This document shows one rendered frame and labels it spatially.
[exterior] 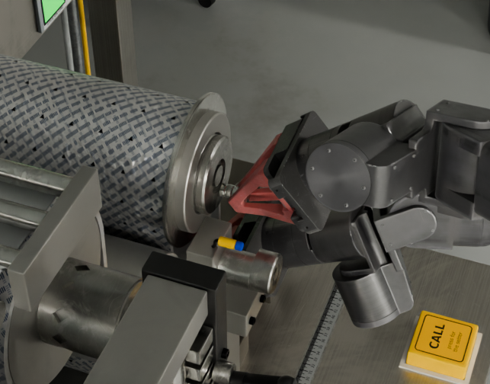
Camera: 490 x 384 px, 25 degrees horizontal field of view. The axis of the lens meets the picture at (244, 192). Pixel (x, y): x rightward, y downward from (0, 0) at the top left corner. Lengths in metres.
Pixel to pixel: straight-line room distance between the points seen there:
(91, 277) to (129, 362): 0.15
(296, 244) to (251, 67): 2.15
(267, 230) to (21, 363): 0.40
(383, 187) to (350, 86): 2.33
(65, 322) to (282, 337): 0.60
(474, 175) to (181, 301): 0.31
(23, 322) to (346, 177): 0.27
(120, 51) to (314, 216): 1.14
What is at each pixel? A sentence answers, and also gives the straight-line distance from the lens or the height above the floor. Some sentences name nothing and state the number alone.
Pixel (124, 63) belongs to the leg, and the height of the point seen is 0.70.
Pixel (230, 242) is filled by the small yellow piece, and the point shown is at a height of 1.23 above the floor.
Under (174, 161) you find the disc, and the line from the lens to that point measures 0.96.
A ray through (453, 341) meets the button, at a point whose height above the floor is 0.92.
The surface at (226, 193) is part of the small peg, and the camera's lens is 1.03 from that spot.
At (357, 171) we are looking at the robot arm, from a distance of 0.85.
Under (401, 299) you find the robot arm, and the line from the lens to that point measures 1.12.
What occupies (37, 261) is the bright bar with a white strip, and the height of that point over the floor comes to 1.45.
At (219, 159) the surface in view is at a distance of 1.01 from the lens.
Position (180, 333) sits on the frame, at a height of 1.44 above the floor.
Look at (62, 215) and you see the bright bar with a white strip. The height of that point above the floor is 1.46.
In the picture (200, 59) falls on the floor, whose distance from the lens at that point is 3.27.
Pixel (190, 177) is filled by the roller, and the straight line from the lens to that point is 0.98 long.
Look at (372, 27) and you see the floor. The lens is 3.42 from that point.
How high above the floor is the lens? 1.94
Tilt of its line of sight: 43 degrees down
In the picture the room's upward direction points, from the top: straight up
